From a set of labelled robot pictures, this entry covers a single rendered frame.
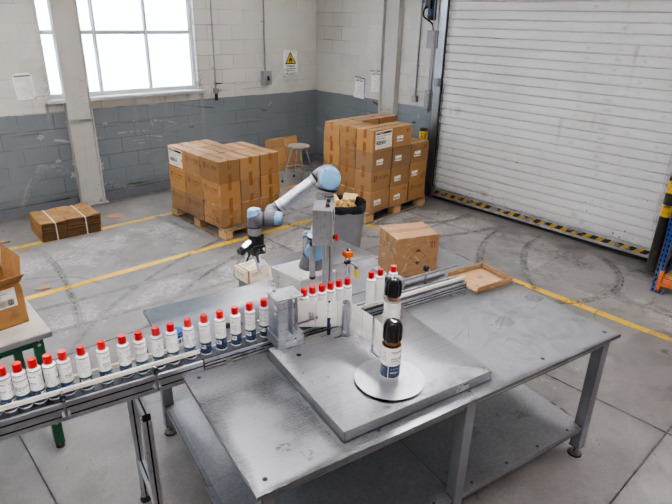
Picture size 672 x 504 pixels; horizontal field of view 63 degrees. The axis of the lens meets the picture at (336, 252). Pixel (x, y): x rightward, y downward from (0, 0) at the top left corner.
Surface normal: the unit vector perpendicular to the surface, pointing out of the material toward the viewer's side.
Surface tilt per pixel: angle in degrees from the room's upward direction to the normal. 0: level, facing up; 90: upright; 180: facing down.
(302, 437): 0
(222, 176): 91
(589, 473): 0
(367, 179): 89
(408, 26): 90
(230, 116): 90
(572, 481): 0
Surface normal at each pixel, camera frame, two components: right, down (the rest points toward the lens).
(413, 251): 0.35, 0.37
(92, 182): 0.67, 0.30
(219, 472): 0.04, -0.92
